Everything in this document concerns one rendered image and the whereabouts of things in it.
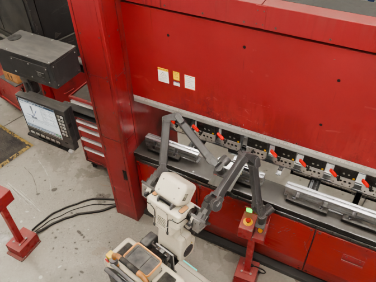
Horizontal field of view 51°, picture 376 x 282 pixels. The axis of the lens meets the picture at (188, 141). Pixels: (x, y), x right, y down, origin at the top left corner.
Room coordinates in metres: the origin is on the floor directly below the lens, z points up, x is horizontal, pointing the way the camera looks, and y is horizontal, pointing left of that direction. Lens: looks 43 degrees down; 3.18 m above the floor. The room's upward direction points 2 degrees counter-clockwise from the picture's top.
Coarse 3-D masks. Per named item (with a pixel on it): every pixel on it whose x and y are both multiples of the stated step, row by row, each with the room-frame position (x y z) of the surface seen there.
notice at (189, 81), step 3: (186, 75) 2.25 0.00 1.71; (186, 78) 2.25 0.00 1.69; (189, 78) 2.24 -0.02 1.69; (192, 78) 2.22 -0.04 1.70; (186, 81) 2.25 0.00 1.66; (189, 81) 2.24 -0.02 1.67; (192, 81) 2.22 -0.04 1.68; (186, 84) 2.25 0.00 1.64; (189, 84) 2.24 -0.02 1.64; (192, 84) 2.22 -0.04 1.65; (186, 87) 2.25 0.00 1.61; (189, 87) 2.24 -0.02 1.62; (192, 87) 2.22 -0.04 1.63
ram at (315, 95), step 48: (144, 48) 2.40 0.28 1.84; (192, 48) 2.22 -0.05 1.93; (240, 48) 2.07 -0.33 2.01; (288, 48) 1.93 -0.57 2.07; (336, 48) 1.81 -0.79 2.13; (144, 96) 2.42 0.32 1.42; (192, 96) 2.22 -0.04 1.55; (240, 96) 2.06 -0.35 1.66; (288, 96) 1.91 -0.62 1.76; (336, 96) 1.78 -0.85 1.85; (336, 144) 1.74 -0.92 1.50
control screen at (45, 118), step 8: (24, 104) 2.22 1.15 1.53; (32, 104) 2.17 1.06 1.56; (24, 112) 2.24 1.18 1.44; (32, 112) 2.19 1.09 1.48; (40, 112) 2.15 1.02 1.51; (48, 112) 2.10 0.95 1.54; (40, 120) 2.16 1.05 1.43; (48, 120) 2.12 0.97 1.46; (56, 120) 2.08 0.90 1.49; (40, 128) 2.18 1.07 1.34; (48, 128) 2.13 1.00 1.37; (56, 128) 2.09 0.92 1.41
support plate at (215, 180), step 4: (240, 172) 1.99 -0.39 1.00; (212, 176) 1.96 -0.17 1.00; (216, 176) 1.96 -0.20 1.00; (212, 180) 1.92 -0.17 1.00; (216, 180) 1.92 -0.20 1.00; (220, 180) 1.92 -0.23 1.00; (236, 180) 1.92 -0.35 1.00; (212, 184) 1.88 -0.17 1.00; (216, 184) 1.88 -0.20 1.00; (232, 184) 1.88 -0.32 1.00; (232, 188) 1.85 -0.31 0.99
